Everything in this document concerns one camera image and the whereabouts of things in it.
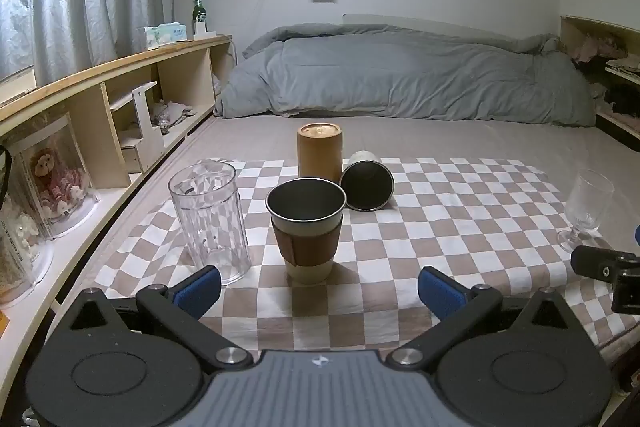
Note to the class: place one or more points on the grey duvet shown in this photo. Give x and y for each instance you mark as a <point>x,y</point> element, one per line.
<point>400,77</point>

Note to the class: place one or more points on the grey curtain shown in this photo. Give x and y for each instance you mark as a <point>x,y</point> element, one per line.
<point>75,17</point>

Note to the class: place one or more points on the long wooden shelf unit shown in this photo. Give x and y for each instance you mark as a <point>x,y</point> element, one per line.
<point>90,92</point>

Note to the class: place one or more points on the clear stemmed glass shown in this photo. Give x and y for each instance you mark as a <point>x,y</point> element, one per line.
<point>587,202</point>

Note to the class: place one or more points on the clear dome case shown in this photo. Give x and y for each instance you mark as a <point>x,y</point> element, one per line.
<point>17,252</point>

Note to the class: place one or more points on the tissue box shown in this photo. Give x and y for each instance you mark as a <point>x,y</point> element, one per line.
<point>164,34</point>

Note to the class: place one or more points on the doll in clear case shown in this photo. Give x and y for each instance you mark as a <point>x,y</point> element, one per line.
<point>52,187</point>

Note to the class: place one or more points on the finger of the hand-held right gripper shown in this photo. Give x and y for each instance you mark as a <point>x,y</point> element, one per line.
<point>597,263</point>

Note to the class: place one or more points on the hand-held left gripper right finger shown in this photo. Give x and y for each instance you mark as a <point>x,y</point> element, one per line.
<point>440,292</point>

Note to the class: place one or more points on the white wooden stand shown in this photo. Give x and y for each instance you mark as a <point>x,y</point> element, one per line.
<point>145,127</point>

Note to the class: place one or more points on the clear faceted glass tumbler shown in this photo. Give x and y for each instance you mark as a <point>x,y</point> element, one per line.
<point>212,222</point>

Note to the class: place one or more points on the steel cup with dark inside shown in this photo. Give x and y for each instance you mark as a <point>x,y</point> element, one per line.
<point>366,184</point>

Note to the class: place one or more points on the small white tray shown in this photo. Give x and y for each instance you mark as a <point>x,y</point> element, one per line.
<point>206,34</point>

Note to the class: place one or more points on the wooden side shelf with clothes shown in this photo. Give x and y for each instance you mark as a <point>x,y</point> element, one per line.
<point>610,72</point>

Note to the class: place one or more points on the cup with brown sleeve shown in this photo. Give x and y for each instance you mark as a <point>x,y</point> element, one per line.
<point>307,242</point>

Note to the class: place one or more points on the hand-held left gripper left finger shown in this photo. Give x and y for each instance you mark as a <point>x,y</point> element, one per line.
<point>199,289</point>

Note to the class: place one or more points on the green glass bottle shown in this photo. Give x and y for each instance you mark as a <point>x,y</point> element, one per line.
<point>199,14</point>

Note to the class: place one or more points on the brown white checkered cloth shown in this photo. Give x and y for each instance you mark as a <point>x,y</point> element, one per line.
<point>450,227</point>

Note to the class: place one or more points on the brown cylindrical cup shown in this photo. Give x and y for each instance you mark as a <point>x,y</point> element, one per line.
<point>320,157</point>

